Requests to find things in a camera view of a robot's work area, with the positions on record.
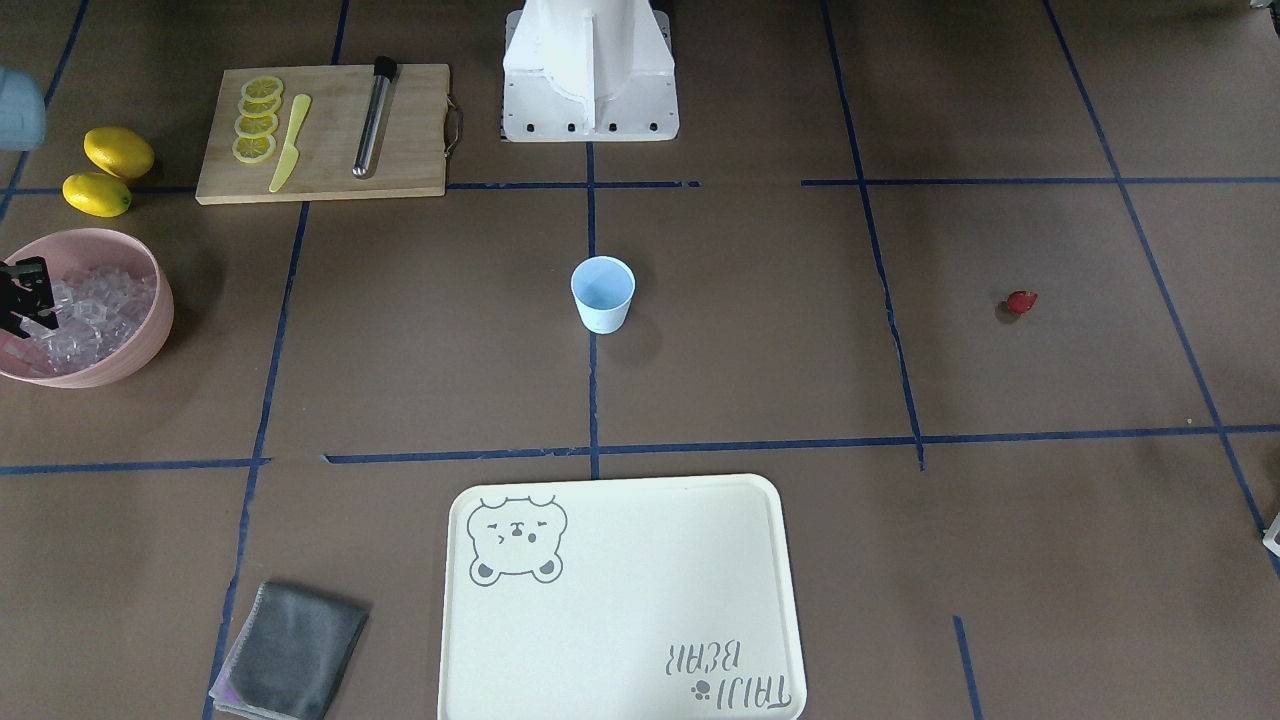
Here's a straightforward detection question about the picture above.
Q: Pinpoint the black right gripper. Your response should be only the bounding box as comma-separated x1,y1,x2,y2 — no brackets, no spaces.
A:
1,256,56,340

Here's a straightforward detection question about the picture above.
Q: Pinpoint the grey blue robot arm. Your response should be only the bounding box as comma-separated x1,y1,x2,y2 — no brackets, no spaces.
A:
1,67,58,340

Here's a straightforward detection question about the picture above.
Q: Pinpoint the clear ice cubes pile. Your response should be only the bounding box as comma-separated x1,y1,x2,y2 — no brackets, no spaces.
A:
3,265,157,378

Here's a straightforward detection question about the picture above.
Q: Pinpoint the light blue plastic cup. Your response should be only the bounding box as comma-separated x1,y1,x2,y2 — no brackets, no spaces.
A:
570,256,637,334

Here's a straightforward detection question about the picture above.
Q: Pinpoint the pink bowl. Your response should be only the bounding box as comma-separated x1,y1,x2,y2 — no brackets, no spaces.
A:
3,228,175,389

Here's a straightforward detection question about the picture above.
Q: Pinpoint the lower yellow lemon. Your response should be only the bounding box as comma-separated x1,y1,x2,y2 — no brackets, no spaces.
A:
61,172,133,218

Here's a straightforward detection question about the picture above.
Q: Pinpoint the yellow lemon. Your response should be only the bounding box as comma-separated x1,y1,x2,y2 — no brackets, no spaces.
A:
61,172,133,218
82,126,156,181

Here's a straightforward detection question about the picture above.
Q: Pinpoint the upper yellow lemon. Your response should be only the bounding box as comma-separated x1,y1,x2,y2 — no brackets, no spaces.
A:
82,126,156,181

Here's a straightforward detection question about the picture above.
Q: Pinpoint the lemon slice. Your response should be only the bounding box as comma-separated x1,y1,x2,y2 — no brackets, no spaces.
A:
232,135,276,164
241,76,285,102
238,96,282,119
234,113,279,138

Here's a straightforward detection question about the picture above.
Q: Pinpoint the yellow plastic knife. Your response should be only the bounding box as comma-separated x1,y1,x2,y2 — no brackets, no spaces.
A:
268,94,314,193

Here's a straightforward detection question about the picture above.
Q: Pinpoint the wooden cutting board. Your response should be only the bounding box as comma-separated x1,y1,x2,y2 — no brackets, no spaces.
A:
195,64,460,206

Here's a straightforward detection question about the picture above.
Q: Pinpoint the steel muddler black tip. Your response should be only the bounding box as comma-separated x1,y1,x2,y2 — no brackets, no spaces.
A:
352,55,398,179

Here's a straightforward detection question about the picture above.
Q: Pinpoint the grey folded cloth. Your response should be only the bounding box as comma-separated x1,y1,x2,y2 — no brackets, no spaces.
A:
209,582,370,719

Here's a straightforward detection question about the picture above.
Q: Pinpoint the cream bear tray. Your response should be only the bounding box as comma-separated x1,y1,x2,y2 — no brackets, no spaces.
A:
436,473,808,719

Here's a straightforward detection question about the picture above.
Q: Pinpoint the red strawberry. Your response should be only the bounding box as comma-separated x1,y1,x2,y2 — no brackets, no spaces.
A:
1004,290,1039,316

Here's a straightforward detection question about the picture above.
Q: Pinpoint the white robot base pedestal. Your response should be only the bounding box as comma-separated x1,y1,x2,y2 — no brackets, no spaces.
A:
500,1,680,143

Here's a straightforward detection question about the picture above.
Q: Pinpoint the white wire cup rack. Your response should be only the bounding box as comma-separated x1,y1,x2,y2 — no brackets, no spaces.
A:
1261,514,1280,559

